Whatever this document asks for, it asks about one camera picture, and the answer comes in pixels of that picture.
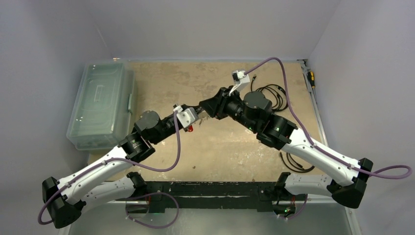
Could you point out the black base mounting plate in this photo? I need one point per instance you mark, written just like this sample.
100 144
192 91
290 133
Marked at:
259 196

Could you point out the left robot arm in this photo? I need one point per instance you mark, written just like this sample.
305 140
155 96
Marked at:
66 199

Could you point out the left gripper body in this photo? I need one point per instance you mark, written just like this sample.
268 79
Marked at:
185 129

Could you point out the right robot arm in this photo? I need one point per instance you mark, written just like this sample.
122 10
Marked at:
344 179

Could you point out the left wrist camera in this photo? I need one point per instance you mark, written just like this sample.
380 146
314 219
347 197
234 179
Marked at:
185 117

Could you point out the translucent green storage box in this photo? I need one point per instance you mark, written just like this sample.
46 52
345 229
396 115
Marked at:
103 107

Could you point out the yellow handled screwdriver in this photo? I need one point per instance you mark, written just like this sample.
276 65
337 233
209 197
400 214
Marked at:
311 79

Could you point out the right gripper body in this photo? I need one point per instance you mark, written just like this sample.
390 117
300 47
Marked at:
219 104

